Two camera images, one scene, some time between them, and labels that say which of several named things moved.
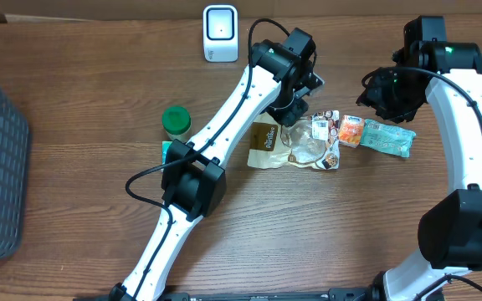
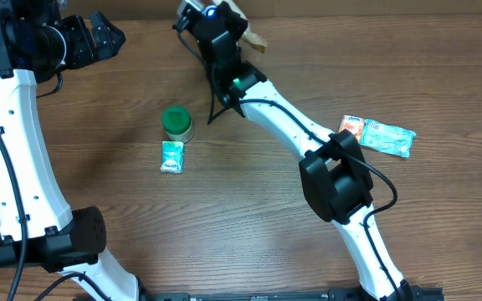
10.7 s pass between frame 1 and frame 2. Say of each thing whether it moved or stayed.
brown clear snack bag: moved
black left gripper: moved
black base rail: stayed
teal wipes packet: stayed
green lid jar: stayed
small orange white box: stayed
